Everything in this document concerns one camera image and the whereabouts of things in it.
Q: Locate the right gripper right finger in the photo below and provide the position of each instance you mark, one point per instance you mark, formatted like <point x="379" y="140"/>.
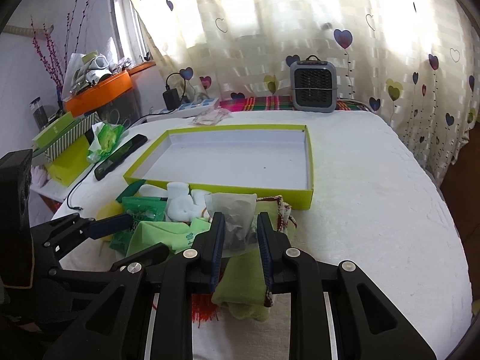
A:
<point x="288" y="270"/>

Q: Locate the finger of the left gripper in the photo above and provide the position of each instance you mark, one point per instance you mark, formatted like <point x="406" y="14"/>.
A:
<point x="106" y="227"/>
<point x="151" y="260"/>

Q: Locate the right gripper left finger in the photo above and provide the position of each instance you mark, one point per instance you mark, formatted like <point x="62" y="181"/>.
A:
<point x="193" y="271"/>

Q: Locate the yellow sponge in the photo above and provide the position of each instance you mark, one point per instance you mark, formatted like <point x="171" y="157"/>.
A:
<point x="109" y="210"/>

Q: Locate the red tassel bundle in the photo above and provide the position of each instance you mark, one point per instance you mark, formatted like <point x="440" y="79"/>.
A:
<point x="202" y="308"/>

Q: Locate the green plastic packet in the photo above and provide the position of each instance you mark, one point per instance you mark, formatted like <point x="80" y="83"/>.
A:
<point x="142" y="201"/>

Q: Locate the green towel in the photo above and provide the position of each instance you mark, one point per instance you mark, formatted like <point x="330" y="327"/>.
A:
<point x="242" y="290"/>

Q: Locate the white sock bundle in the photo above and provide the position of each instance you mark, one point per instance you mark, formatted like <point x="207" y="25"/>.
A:
<point x="183" y="204"/>

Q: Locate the translucent bag dark contents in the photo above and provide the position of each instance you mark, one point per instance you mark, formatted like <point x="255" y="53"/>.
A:
<point x="239" y="211"/>

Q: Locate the black smartphone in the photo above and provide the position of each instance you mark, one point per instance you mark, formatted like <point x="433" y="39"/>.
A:
<point x="116" y="158"/>

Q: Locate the lime green box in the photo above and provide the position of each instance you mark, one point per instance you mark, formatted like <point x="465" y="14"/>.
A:
<point x="71" y="163"/>

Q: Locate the green white plastic bag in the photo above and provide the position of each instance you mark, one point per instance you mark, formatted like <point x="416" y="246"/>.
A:
<point x="106" y="139"/>

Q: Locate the striped green gift box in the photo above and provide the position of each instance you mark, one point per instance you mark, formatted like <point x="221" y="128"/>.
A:
<point x="64" y="140"/>

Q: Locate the dark glass jar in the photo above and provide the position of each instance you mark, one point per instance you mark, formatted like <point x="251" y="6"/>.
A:
<point x="39" y="113"/>

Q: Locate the lime green cardboard tray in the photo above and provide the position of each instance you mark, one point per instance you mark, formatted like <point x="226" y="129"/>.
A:
<point x="262" y="159"/>

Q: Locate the white power strip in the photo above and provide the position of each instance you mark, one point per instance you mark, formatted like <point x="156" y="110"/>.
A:
<point x="192" y="109"/>

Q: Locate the pink crumpled wrapper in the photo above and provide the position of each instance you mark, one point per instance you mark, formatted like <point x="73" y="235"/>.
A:
<point x="211" y="117"/>

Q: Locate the black charger adapter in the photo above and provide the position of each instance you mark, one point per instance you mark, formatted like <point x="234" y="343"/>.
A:
<point x="171" y="99"/>

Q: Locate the white green packets pile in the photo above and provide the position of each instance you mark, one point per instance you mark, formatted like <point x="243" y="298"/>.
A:
<point x="86" y="71"/>

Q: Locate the plaid colourful cloth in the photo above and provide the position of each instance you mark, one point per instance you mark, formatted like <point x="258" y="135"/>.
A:
<point x="279" y="103"/>

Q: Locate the pink branch decoration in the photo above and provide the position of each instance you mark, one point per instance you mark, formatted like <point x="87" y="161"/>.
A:
<point x="54" y="51"/>

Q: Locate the grey portable fan heater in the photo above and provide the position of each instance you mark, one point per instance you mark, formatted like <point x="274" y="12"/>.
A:
<point x="313" y="84"/>

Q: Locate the heart patterned curtain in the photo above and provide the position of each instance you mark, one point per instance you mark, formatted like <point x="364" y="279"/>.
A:
<point x="415" y="63"/>

